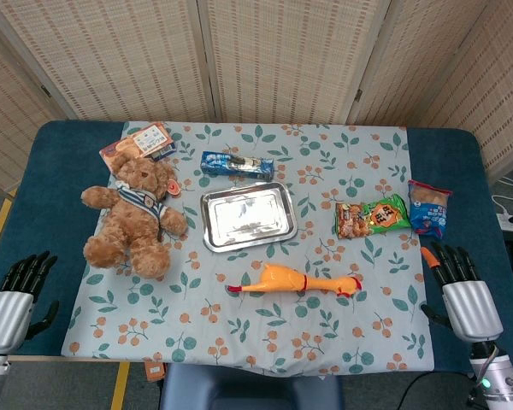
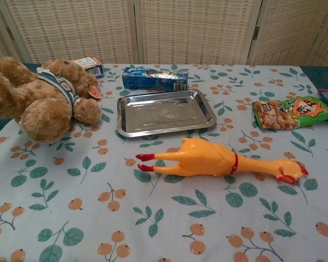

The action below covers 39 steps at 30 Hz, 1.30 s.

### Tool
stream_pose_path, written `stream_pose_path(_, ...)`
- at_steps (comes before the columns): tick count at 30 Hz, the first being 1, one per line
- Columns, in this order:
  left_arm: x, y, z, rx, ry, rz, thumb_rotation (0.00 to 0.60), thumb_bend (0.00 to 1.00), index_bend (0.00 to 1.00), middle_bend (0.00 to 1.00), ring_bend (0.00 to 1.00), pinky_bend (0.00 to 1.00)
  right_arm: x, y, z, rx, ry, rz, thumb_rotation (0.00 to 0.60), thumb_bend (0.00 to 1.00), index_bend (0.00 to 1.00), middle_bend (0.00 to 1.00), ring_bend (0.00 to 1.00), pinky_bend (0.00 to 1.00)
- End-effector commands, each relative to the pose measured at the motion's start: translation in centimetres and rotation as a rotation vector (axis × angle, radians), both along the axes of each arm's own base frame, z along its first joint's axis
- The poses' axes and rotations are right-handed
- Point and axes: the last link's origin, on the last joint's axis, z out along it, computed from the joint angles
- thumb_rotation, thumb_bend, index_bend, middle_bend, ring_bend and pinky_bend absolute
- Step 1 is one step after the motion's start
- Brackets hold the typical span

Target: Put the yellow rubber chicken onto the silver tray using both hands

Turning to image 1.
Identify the orange rubber chicken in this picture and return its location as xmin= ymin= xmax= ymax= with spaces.
xmin=226 ymin=263 xmax=363 ymax=299

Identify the blue cookie package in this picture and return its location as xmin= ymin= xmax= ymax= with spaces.
xmin=200 ymin=150 xmax=275 ymax=181

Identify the woven folding screen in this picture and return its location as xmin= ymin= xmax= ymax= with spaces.
xmin=0 ymin=0 xmax=513 ymax=193

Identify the rectangular steel tray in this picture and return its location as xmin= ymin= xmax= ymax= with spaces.
xmin=199 ymin=181 xmax=299 ymax=254

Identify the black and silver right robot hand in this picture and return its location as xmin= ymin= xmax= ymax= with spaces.
xmin=419 ymin=241 xmax=504 ymax=343

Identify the blue bread bag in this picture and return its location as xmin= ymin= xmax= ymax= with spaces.
xmin=407 ymin=179 xmax=453 ymax=240

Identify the floral leaf print tablecloth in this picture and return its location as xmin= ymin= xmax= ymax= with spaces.
xmin=61 ymin=121 xmax=436 ymax=378

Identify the brown tablecloth label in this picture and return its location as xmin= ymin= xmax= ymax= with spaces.
xmin=144 ymin=360 xmax=167 ymax=381

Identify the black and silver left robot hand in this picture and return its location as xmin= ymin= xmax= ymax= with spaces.
xmin=0 ymin=250 xmax=61 ymax=355

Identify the green snack bag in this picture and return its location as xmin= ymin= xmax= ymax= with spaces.
xmin=334 ymin=193 xmax=412 ymax=240

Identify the black floor cable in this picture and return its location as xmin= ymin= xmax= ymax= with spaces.
xmin=392 ymin=371 xmax=439 ymax=410

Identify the white cable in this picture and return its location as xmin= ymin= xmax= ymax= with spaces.
xmin=491 ymin=174 xmax=513 ymax=214

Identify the orange biscuit box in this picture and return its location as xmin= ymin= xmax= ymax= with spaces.
xmin=98 ymin=121 xmax=177 ymax=173

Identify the brown teddy bear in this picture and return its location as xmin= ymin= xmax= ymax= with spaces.
xmin=80 ymin=151 xmax=189 ymax=281

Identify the dark blue table pad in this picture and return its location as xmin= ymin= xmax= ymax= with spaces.
xmin=0 ymin=119 xmax=513 ymax=375

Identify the blue padded seat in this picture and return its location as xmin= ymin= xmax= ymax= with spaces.
xmin=160 ymin=362 xmax=343 ymax=410

